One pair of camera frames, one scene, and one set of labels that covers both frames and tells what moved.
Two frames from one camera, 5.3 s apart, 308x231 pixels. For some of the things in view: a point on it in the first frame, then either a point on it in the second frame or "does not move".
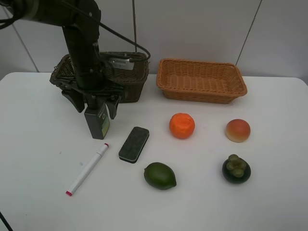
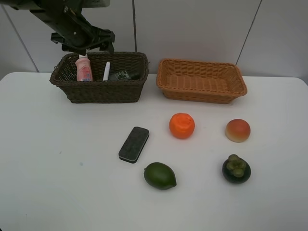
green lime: x=160 y=175 does not move
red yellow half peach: x=237 y=130 does not move
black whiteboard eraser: x=133 y=145 does not move
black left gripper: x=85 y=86 to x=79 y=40
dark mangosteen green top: x=236 y=170 does not move
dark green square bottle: x=97 y=116 to x=115 y=75
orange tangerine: x=182 y=125 does not move
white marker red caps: x=71 y=190 to x=107 y=71
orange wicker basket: x=206 y=82 does not move
